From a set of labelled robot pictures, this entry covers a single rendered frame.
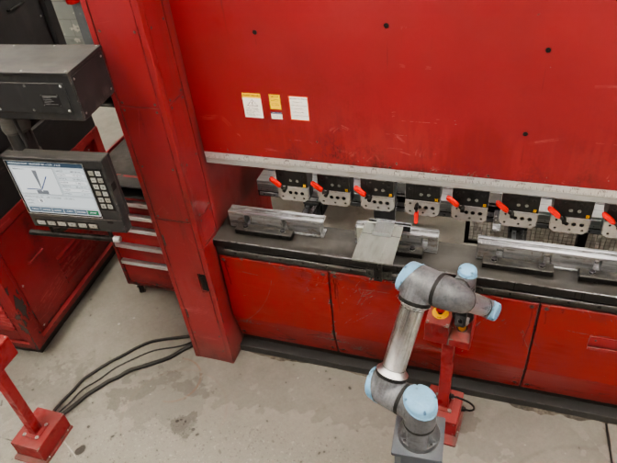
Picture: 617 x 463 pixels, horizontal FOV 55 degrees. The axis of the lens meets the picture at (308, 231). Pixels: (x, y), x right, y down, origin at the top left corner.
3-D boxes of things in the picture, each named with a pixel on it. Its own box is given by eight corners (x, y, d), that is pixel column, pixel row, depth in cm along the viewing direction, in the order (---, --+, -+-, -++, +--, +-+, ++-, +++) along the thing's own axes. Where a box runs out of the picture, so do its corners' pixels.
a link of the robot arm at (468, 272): (453, 271, 235) (464, 258, 239) (452, 289, 243) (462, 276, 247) (471, 279, 231) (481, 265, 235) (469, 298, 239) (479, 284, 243)
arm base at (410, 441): (438, 457, 208) (440, 442, 202) (395, 449, 212) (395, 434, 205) (441, 420, 219) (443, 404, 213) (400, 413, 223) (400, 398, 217)
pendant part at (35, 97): (33, 246, 269) (-56, 70, 216) (61, 212, 288) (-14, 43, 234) (134, 254, 258) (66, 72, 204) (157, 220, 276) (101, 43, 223)
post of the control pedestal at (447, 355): (436, 405, 299) (443, 334, 265) (439, 397, 303) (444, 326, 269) (447, 408, 297) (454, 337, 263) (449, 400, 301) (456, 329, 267)
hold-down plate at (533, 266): (481, 267, 265) (481, 263, 263) (482, 259, 269) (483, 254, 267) (553, 277, 256) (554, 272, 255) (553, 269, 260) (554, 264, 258)
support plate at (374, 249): (351, 260, 259) (351, 258, 259) (364, 223, 278) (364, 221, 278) (392, 265, 254) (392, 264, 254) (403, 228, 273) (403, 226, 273)
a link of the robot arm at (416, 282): (392, 420, 205) (438, 276, 191) (357, 399, 213) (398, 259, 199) (408, 409, 215) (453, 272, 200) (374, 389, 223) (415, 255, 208)
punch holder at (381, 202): (361, 208, 270) (359, 178, 259) (364, 197, 276) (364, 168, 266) (393, 212, 266) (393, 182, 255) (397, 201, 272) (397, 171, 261)
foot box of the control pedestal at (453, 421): (415, 435, 300) (416, 423, 293) (427, 396, 317) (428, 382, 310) (454, 447, 293) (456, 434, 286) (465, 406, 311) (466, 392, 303)
